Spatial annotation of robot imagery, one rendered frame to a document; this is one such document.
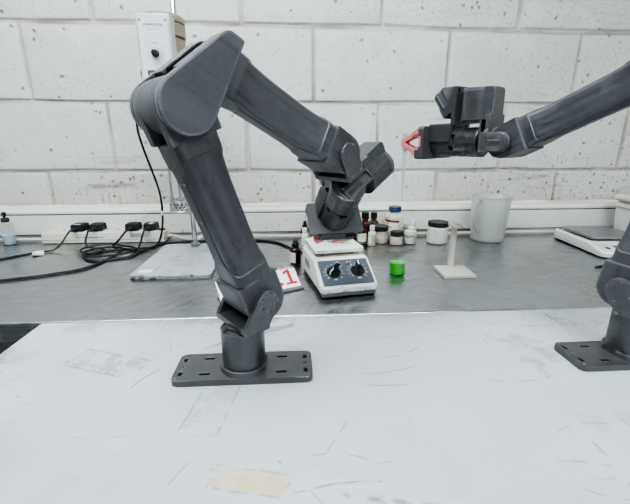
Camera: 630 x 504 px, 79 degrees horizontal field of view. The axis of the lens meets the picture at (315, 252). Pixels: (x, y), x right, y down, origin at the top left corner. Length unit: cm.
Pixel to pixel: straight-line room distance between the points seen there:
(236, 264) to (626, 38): 157
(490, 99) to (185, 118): 56
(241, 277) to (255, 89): 23
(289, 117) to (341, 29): 91
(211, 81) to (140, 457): 41
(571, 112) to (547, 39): 91
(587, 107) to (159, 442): 74
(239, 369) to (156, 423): 12
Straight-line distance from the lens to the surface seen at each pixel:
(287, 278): 89
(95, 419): 58
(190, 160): 45
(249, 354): 56
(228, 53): 46
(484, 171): 154
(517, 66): 158
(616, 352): 76
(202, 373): 60
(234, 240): 49
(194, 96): 44
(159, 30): 105
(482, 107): 81
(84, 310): 90
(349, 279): 84
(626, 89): 72
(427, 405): 55
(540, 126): 75
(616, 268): 72
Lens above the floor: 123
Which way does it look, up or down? 17 degrees down
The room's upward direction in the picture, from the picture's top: straight up
